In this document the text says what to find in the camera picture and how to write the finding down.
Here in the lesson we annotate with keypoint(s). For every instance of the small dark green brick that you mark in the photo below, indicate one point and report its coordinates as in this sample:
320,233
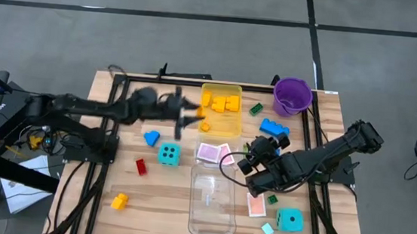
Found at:
272,199

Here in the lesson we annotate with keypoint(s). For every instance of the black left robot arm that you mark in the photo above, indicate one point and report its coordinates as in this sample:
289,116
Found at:
81,106

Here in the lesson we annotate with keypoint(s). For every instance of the yellow plug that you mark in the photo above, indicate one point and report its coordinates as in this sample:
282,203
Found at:
35,142

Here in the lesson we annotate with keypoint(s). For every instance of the red toy brick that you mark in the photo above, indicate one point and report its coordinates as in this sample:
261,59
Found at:
141,166

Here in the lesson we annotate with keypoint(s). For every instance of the light blue toy block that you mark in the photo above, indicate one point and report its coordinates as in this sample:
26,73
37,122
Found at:
267,229

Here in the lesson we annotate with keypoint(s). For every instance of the salmon playing card deck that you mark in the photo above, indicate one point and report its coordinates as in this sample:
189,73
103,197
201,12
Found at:
256,208

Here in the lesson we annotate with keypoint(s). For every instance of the blue heart toy block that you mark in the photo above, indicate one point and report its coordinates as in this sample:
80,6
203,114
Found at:
151,138

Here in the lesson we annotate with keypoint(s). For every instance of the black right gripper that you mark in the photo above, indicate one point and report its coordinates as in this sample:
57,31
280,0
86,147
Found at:
277,168

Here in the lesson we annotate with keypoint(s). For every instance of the yellow wedge toy block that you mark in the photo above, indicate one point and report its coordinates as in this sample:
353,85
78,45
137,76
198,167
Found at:
206,98

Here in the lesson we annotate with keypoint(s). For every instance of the black aluminium table frame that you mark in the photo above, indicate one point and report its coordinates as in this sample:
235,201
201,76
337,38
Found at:
151,79

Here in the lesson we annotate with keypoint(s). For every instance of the small clear plastic bin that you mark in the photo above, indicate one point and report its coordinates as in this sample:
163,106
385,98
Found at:
236,161

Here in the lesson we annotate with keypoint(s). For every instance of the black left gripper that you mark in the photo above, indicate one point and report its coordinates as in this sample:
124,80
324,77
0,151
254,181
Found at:
156,106

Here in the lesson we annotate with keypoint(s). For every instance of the large blue toy brick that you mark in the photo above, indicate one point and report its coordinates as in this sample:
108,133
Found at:
272,127

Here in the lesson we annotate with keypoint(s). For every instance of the teal foam die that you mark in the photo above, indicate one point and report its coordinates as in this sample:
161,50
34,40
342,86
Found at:
169,154
289,219

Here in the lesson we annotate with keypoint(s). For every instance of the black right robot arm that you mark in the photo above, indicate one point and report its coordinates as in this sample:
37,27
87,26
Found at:
322,159

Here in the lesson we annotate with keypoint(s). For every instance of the white paper sheets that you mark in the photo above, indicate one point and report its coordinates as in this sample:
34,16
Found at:
23,195

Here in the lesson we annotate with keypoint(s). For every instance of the black electronics box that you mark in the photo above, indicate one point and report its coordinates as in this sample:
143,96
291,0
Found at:
14,109

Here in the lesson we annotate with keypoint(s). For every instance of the lime green toy brick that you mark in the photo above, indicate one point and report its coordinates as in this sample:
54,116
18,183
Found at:
245,148

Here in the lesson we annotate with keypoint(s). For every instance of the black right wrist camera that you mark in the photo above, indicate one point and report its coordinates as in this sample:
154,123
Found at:
246,166

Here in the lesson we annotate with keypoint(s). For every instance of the yellow translucent plastic bin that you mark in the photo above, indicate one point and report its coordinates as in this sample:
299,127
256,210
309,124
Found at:
226,124

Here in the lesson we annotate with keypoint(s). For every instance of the purple plastic bucket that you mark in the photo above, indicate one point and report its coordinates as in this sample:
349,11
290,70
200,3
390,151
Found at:
293,96

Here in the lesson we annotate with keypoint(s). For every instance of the tall yellow toy brick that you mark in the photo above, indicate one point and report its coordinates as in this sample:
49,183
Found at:
119,201

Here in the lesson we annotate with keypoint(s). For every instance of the dark green toy brick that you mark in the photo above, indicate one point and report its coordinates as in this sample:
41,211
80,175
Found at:
256,109

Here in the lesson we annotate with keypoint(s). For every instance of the large clear plastic bin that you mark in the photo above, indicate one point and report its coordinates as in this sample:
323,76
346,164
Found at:
212,204

